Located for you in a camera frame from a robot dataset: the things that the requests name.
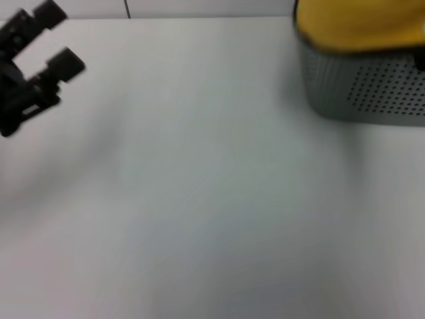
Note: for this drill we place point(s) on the grey perforated storage basket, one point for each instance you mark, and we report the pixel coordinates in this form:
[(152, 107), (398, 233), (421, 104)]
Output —
[(332, 93)]

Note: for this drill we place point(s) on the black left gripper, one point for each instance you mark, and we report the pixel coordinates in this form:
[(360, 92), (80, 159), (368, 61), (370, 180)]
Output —
[(20, 103)]

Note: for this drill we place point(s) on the yellow towel with black trim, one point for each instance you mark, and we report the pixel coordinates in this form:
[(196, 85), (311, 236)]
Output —
[(358, 23)]

